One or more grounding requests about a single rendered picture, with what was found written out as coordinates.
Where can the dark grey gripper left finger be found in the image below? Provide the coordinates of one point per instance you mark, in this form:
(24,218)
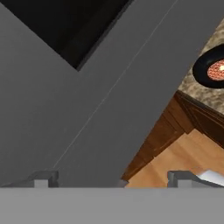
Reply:
(43,176)

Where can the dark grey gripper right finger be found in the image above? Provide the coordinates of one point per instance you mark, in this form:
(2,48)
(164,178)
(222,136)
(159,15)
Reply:
(182,177)

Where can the grey microwave door, dark window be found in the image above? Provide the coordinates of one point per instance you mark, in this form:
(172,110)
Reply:
(38,116)

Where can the grey microwave oven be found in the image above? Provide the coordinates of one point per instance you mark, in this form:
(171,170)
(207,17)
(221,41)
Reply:
(151,75)

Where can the black bowl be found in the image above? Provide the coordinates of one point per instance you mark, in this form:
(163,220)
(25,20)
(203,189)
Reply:
(201,73)

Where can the brown round waffle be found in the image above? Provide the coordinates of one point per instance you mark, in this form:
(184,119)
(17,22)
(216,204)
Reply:
(215,71)

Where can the brown wooden base cupboard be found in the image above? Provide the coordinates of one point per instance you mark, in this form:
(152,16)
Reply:
(175,128)

